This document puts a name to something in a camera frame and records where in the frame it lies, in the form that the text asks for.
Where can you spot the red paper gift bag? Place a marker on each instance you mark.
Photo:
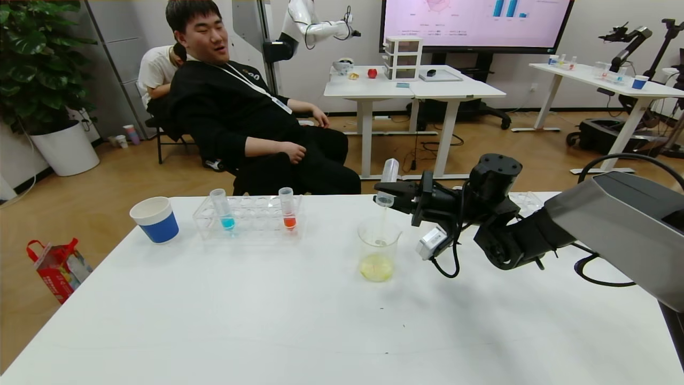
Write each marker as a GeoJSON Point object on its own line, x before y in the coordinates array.
{"type": "Point", "coordinates": [60, 271]}

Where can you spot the red pigment test tube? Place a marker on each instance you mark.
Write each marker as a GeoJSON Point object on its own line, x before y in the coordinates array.
{"type": "Point", "coordinates": [288, 218]}

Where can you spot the large green leafy plant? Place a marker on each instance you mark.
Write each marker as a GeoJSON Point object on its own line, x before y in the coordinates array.
{"type": "Point", "coordinates": [37, 64]}

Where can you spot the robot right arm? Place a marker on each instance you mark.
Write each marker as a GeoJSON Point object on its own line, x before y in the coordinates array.
{"type": "Point", "coordinates": [614, 230]}

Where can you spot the long white desk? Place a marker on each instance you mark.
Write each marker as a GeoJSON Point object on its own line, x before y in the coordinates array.
{"type": "Point", "coordinates": [582, 75]}

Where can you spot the clear glass beaker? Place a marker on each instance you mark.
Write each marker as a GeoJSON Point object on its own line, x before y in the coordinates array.
{"type": "Point", "coordinates": [377, 267]}

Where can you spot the yellow pigment test tube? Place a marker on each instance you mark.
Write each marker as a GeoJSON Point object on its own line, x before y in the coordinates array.
{"type": "Point", "coordinates": [391, 168]}

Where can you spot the small clear beaker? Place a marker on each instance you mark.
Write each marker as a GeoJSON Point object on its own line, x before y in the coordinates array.
{"type": "Point", "coordinates": [599, 70]}

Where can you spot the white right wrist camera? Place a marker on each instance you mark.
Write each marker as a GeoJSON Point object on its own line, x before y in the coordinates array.
{"type": "Point", "coordinates": [432, 243]}

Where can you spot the black metal chair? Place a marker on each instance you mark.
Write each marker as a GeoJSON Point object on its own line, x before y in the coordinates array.
{"type": "Point", "coordinates": [160, 152]}

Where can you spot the small clear tube rack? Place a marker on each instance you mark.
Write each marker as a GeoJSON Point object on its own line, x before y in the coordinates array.
{"type": "Point", "coordinates": [567, 65]}
{"type": "Point", "coordinates": [619, 79]}

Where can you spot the white three-drawer organizer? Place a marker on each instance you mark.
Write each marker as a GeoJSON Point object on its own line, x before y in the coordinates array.
{"type": "Point", "coordinates": [403, 59]}

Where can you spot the stacked coloured cups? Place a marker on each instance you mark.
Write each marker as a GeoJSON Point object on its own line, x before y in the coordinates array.
{"type": "Point", "coordinates": [132, 136]}

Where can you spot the grey flat tray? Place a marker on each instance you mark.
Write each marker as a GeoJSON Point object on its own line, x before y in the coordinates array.
{"type": "Point", "coordinates": [441, 77]}

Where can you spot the small white cup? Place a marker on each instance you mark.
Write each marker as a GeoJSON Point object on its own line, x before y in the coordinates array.
{"type": "Point", "coordinates": [122, 142]}

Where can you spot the black display stand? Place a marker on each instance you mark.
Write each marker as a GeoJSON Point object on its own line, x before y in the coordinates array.
{"type": "Point", "coordinates": [481, 112]}

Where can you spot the man in white t-shirt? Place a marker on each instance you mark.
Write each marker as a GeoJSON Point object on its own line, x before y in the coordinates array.
{"type": "Point", "coordinates": [155, 69]}

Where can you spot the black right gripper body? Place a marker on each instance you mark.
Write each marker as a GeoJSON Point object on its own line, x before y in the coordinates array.
{"type": "Point", "coordinates": [425, 199]}

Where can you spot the white plant pot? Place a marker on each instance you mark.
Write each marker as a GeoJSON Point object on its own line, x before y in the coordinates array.
{"type": "Point", "coordinates": [67, 151]}

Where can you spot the red apple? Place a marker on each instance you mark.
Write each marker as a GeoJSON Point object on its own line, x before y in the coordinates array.
{"type": "Point", "coordinates": [372, 74]}

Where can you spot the blue white paper cup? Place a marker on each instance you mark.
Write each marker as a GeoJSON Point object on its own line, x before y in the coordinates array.
{"type": "Point", "coordinates": [159, 226]}

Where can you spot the grey metal cabinet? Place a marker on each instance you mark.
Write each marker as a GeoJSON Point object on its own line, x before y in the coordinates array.
{"type": "Point", "coordinates": [112, 32]}

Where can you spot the white standing desk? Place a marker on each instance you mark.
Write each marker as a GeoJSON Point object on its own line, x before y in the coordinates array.
{"type": "Point", "coordinates": [368, 90]}
{"type": "Point", "coordinates": [454, 90]}

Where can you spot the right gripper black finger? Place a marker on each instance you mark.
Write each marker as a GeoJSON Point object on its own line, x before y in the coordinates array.
{"type": "Point", "coordinates": [401, 190]}
{"type": "Point", "coordinates": [411, 206]}

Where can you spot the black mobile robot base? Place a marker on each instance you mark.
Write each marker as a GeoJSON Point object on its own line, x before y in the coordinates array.
{"type": "Point", "coordinates": [604, 138]}

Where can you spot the white bowl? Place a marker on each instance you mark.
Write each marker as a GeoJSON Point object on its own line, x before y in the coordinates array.
{"type": "Point", "coordinates": [343, 67]}

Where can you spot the clear plastic test tube rack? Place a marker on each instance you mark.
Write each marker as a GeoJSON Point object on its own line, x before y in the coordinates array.
{"type": "Point", "coordinates": [526, 200]}
{"type": "Point", "coordinates": [255, 215]}

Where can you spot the black background robot arm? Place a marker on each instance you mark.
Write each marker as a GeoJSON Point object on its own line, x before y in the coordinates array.
{"type": "Point", "coordinates": [630, 45]}

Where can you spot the large wall display screen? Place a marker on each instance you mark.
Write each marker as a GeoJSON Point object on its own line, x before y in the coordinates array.
{"type": "Point", "coordinates": [470, 27]}

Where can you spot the white humanoid robot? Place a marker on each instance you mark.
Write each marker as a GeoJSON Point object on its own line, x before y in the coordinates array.
{"type": "Point", "coordinates": [320, 31]}

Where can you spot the black tripod stand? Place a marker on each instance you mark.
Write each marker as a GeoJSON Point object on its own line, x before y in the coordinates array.
{"type": "Point", "coordinates": [670, 24]}

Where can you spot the man in black clothes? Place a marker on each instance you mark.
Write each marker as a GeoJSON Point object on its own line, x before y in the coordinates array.
{"type": "Point", "coordinates": [230, 107]}

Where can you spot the blue pigment test tube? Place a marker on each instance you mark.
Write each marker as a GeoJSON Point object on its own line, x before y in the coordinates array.
{"type": "Point", "coordinates": [224, 212]}

